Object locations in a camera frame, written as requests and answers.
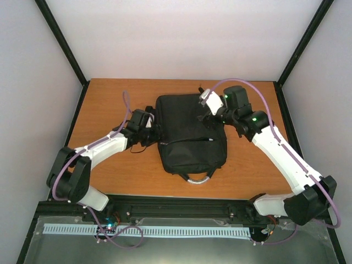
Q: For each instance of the light blue cable duct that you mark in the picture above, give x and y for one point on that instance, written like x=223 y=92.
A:
x=149 y=231

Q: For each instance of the black frame post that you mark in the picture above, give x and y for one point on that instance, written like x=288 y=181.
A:
x=61 y=40
x=315 y=22

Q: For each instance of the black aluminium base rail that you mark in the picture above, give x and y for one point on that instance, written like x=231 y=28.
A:
x=130 y=208

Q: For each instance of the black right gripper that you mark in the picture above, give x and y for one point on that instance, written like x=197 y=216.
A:
x=208 y=121

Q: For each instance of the right black frame post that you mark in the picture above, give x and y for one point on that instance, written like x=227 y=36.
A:
x=315 y=22

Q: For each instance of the left black frame post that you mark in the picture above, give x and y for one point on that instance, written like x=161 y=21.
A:
x=61 y=40

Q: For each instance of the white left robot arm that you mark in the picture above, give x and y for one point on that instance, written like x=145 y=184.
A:
x=69 y=178

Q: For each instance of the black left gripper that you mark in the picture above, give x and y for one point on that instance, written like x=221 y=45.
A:
x=158 y=136

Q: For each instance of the black student backpack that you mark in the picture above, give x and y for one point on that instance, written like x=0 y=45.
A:
x=187 y=145

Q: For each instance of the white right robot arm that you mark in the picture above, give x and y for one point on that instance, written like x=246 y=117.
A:
x=311 y=193

